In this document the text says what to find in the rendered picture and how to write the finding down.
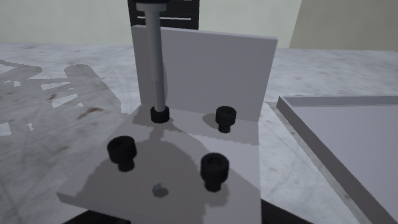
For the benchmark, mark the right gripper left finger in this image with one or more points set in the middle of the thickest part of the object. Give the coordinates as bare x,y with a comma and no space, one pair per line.
92,217

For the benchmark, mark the black screw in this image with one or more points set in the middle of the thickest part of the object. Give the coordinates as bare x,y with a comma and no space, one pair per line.
225,117
214,171
122,151
160,117

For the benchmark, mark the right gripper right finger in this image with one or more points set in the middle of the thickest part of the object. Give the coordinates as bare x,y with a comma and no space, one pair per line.
271,214

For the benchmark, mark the grey l-shaped bracket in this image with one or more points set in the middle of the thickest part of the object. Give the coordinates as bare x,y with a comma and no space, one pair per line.
203,70

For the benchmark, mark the dark blue electric screwdriver barrel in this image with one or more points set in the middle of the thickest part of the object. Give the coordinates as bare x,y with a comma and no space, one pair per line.
152,9

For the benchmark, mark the light grey shallow tray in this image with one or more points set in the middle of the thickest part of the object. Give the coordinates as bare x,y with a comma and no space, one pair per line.
363,130

